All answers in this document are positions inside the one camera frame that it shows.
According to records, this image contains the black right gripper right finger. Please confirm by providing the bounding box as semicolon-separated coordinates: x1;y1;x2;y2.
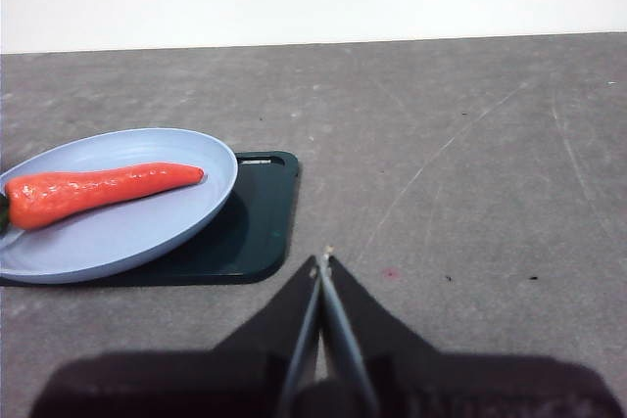
324;254;624;418

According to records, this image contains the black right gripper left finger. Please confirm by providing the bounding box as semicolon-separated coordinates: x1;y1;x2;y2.
28;255;323;418

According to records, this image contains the blue round plate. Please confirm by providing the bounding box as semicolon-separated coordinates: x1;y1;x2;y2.
0;127;240;285

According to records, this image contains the orange carrot with green leaves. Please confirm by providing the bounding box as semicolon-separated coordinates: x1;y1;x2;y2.
0;162;206;233

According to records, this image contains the black rectangular tray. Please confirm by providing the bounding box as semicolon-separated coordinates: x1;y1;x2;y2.
0;151;301;288

